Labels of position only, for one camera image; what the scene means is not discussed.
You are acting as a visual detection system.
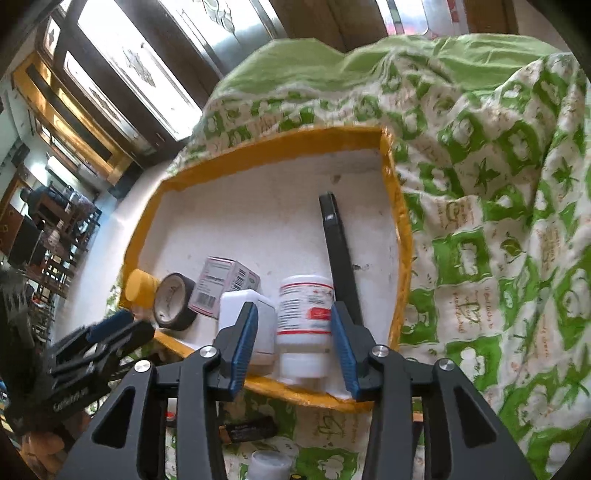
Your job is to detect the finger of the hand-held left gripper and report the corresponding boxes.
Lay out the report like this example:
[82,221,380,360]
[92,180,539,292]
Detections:
[99,320,156,370]
[85,308,137,344]

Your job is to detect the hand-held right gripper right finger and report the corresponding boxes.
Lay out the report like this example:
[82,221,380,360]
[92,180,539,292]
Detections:
[330,301,539,480]

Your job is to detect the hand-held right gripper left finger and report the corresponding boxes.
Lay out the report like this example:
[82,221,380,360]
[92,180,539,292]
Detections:
[55,301,259,480]

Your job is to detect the plain white plastic bottle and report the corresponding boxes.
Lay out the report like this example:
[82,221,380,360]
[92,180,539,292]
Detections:
[217,289,277,376]

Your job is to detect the yellow round cap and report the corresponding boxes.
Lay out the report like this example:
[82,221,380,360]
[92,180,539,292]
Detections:
[126,269,160,309]

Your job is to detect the white bottle red label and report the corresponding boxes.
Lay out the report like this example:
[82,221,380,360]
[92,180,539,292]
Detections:
[276,274,335,379]

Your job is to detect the black tape roll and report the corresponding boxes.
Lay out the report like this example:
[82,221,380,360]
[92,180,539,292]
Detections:
[152,272,198,332]

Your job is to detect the small white carton box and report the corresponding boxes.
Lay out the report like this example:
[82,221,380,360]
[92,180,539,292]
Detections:
[188,256,260,319]

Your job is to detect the white bottle grey cap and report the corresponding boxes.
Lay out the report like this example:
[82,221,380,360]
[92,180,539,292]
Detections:
[249,450,298,480]

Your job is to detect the white foam tray yellow tape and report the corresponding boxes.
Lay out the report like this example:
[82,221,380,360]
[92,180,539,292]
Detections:
[117,126,414,414]

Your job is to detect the person's left hand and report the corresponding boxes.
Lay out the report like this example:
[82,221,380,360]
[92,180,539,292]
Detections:
[18,408,90,478]

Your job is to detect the dark wooden furniture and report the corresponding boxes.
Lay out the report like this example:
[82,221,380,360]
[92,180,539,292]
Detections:
[18,182,102,301]

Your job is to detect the yellow framed door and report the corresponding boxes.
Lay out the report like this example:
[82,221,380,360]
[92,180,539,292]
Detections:
[11,51,134,185]

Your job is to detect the green printed blanket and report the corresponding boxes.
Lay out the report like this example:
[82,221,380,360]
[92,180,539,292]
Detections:
[106,34,591,480]

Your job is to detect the wooden glass door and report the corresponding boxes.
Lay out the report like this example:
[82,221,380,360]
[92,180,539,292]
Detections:
[37,0,206,158]
[157,0,342,79]
[323,0,518,47]

